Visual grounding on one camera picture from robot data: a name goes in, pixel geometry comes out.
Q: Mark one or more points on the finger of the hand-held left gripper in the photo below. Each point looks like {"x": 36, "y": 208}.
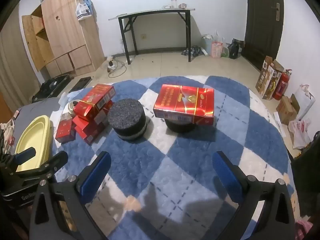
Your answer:
{"x": 25, "y": 153}
{"x": 56, "y": 161}

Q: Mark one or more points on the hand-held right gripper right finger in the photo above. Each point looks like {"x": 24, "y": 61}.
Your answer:
{"x": 228, "y": 177}

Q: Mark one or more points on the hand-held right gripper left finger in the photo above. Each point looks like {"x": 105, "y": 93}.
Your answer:
{"x": 96, "y": 177}

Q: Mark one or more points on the yellow plastic tray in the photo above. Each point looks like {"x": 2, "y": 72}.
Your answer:
{"x": 37, "y": 130}

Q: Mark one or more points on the round metal tin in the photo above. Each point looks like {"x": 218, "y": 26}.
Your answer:
{"x": 73, "y": 106}

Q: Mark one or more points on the black foam sponge grey stripe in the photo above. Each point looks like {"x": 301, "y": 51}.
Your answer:
{"x": 126, "y": 115}

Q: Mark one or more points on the large red carton box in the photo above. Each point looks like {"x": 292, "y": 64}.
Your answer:
{"x": 183, "y": 102}

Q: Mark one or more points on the white printed cloth bag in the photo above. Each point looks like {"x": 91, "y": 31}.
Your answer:
{"x": 7, "y": 130}

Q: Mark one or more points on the wooden door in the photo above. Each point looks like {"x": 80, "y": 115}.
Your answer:
{"x": 3, "y": 105}

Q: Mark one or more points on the blue white checked blanket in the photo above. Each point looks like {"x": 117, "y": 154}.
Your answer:
{"x": 175, "y": 155}

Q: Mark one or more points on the black case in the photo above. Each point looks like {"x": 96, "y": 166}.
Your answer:
{"x": 51, "y": 87}

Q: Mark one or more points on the black flat mat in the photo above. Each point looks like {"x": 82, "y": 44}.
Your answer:
{"x": 81, "y": 84}

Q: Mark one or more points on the white red plastic bag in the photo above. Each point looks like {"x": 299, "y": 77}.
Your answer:
{"x": 300, "y": 130}

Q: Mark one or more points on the brown cardboard box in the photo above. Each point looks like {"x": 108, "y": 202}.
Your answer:
{"x": 287, "y": 110}

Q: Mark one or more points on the pink cloth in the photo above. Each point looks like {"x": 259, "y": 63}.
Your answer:
{"x": 303, "y": 230}

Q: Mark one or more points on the beige curtain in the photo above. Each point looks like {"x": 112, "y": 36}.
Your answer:
{"x": 12, "y": 62}

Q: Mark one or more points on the red fire extinguisher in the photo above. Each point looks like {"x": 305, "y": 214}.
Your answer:
{"x": 281, "y": 87}

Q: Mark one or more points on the printed cardboard box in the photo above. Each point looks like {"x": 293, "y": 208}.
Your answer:
{"x": 267, "y": 77}

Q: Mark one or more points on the white power strip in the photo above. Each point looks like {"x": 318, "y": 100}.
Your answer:
{"x": 110, "y": 66}

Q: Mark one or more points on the green plastic bag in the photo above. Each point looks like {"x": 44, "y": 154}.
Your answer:
{"x": 225, "y": 52}

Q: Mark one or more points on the black plastic bag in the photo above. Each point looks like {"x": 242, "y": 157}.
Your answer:
{"x": 235, "y": 49}

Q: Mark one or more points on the pink plastic bag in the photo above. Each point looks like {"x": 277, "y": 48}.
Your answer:
{"x": 217, "y": 49}

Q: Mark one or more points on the wooden wardrobe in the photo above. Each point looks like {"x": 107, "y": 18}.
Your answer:
{"x": 65, "y": 30}

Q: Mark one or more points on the dark brown door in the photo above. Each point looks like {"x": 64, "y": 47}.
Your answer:
{"x": 262, "y": 30}

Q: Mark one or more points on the white printed hanging bag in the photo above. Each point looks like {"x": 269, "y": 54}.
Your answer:
{"x": 83, "y": 11}

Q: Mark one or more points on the black folding table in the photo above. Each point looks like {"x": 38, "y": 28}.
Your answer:
{"x": 150, "y": 12}

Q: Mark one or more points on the tape roll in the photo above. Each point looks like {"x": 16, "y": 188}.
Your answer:
{"x": 183, "y": 5}

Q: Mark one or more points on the clear bottle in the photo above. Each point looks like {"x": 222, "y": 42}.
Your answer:
{"x": 173, "y": 2}

